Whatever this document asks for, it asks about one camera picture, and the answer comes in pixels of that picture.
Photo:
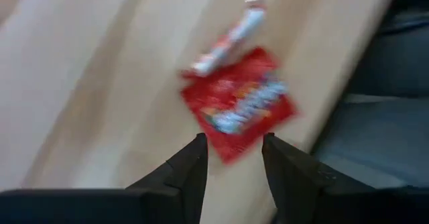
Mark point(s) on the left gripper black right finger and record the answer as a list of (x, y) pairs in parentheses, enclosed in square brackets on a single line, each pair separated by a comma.
[(291, 180)]

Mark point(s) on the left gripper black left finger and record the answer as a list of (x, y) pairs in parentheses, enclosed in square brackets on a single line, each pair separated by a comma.
[(181, 183)]

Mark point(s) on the red Skittles packet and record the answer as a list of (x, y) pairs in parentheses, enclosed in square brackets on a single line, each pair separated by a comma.
[(234, 106)]

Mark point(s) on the Smarties candy roll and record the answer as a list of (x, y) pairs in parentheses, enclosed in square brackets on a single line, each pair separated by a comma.
[(234, 33)]

